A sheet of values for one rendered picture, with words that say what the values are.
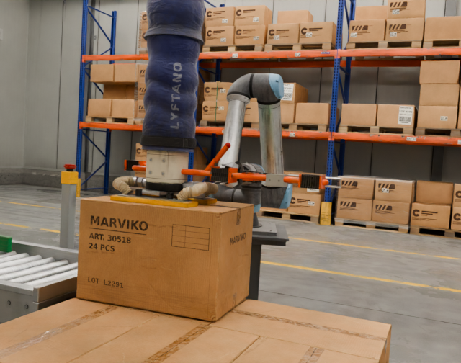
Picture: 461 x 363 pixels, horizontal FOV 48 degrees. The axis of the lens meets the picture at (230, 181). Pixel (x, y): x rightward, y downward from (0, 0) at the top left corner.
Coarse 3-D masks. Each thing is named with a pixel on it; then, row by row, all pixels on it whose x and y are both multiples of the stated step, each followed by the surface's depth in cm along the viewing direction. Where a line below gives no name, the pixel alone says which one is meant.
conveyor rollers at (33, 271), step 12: (0, 252) 286; (12, 252) 283; (0, 264) 253; (12, 264) 259; (24, 264) 256; (36, 264) 262; (48, 264) 259; (60, 264) 265; (72, 264) 262; (0, 276) 232; (12, 276) 236; (24, 276) 234; (36, 276) 238; (48, 276) 244; (60, 276) 240
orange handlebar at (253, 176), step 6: (132, 168) 214; (138, 168) 212; (144, 168) 211; (186, 174) 205; (192, 174) 204; (198, 174) 203; (204, 174) 202; (234, 174) 197; (240, 174) 196; (246, 174) 196; (252, 174) 195; (258, 174) 195; (246, 180) 195; (252, 180) 195; (258, 180) 199; (264, 180) 193; (288, 180) 190; (294, 180) 189; (324, 180) 186
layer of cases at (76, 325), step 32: (32, 320) 179; (64, 320) 181; (96, 320) 183; (128, 320) 185; (160, 320) 187; (192, 320) 190; (224, 320) 192; (256, 320) 194; (288, 320) 196; (320, 320) 198; (352, 320) 201; (0, 352) 151; (32, 352) 152; (64, 352) 153; (96, 352) 155; (128, 352) 156; (160, 352) 158; (192, 352) 159; (224, 352) 161; (256, 352) 162; (288, 352) 164; (320, 352) 166; (352, 352) 167; (384, 352) 177
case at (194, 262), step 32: (96, 224) 202; (128, 224) 197; (160, 224) 193; (192, 224) 188; (224, 224) 188; (96, 256) 203; (128, 256) 198; (160, 256) 193; (192, 256) 189; (224, 256) 190; (96, 288) 203; (128, 288) 198; (160, 288) 194; (192, 288) 189; (224, 288) 193
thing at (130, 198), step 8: (136, 192) 204; (168, 192) 199; (120, 200) 202; (128, 200) 201; (136, 200) 200; (144, 200) 198; (152, 200) 197; (160, 200) 196; (168, 200) 196; (176, 200) 195; (184, 200) 196
